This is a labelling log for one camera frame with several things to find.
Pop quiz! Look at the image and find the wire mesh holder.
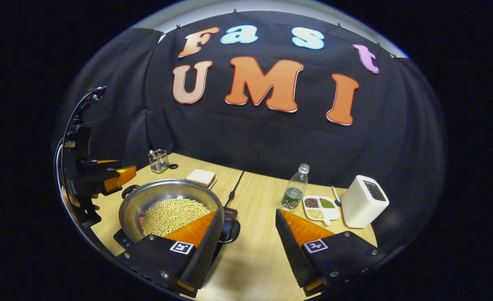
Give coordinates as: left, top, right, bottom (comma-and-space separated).
148, 149, 170, 174

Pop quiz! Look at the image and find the sandwich with lettuce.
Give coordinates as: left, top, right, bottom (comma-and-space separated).
185, 169, 216, 187

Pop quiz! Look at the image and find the clear plastic water bottle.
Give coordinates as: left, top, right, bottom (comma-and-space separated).
281, 163, 310, 210

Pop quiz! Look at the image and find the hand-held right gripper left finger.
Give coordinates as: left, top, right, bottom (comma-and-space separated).
116, 209, 225, 293

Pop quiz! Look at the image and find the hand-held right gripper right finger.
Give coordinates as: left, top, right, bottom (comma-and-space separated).
275, 208, 387, 295

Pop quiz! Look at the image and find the steel pot with black handles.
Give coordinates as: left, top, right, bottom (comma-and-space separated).
119, 179, 241, 245

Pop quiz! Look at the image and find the black induction cooktop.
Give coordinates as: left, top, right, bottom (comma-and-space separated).
112, 207, 238, 251

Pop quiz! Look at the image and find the white divided plate with beans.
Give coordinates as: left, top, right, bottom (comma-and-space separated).
302, 195, 341, 225

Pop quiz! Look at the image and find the white toaster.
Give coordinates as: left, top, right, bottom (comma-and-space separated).
341, 175, 390, 229

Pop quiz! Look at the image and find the heap of soybeans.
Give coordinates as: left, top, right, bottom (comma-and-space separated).
142, 199, 211, 237

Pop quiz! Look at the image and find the black power cable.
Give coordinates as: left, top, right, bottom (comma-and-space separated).
228, 171, 245, 203

